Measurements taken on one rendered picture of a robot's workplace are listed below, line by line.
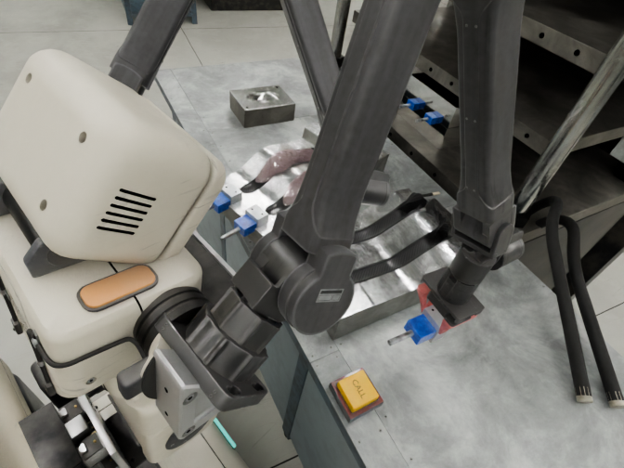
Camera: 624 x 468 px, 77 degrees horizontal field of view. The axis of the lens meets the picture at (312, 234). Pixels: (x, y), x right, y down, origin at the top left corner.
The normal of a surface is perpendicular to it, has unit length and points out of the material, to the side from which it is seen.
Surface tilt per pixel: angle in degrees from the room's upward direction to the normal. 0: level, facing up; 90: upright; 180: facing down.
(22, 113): 47
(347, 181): 73
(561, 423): 0
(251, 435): 0
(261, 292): 41
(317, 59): 59
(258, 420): 0
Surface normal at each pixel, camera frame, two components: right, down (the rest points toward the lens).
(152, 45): 0.39, 0.21
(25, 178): -0.43, -0.14
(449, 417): 0.13, -0.69
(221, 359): 0.11, 0.09
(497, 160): 0.50, 0.48
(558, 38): -0.87, 0.26
